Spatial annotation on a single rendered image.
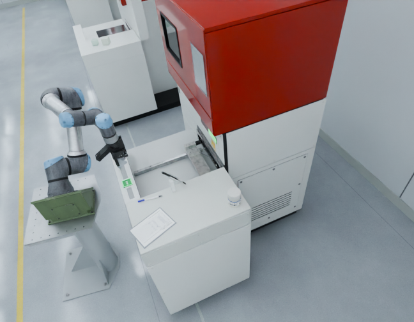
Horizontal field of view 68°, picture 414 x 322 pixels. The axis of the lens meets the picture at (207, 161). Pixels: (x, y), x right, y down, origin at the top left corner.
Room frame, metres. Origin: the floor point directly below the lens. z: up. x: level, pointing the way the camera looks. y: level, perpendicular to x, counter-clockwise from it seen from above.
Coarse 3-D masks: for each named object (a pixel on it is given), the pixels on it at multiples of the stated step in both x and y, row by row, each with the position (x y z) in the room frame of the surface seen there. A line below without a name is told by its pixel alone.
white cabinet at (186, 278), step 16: (224, 240) 0.90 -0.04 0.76; (240, 240) 0.93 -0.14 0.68; (176, 256) 0.81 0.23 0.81; (192, 256) 0.84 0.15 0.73; (208, 256) 0.87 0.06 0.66; (224, 256) 0.90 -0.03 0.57; (240, 256) 0.93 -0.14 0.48; (160, 272) 0.78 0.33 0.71; (176, 272) 0.80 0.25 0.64; (192, 272) 0.83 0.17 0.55; (208, 272) 0.86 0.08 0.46; (224, 272) 0.89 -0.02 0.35; (240, 272) 0.93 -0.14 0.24; (160, 288) 0.77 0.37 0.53; (176, 288) 0.79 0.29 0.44; (192, 288) 0.82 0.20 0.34; (208, 288) 0.85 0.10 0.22; (224, 288) 0.89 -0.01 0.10; (176, 304) 0.78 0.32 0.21; (192, 304) 0.81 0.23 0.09
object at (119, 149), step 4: (120, 136) 1.28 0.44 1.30; (120, 140) 1.25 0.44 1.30; (108, 144) 1.22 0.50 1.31; (112, 144) 1.22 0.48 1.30; (116, 144) 1.25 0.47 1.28; (120, 144) 1.25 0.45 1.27; (116, 148) 1.24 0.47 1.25; (120, 148) 1.24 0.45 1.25; (124, 148) 1.25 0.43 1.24; (112, 152) 1.22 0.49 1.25; (116, 152) 1.22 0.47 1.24; (120, 152) 1.23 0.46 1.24; (124, 152) 1.25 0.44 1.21; (112, 156) 1.21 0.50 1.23; (116, 156) 1.22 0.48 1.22; (120, 156) 1.23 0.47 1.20; (124, 156) 1.23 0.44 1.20
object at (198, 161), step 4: (184, 148) 1.59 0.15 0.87; (192, 148) 1.57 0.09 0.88; (188, 156) 1.51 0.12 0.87; (196, 156) 1.49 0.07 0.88; (200, 156) 1.48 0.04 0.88; (192, 160) 1.45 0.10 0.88; (196, 160) 1.45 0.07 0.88; (200, 160) 1.44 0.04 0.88; (204, 160) 1.44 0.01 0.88; (196, 164) 1.41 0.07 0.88; (200, 164) 1.41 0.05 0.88; (204, 164) 1.40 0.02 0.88; (196, 168) 1.38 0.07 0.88; (200, 168) 1.37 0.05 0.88; (204, 168) 1.37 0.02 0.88; (208, 168) 1.36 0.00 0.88; (200, 172) 1.33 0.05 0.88; (204, 172) 1.33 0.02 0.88
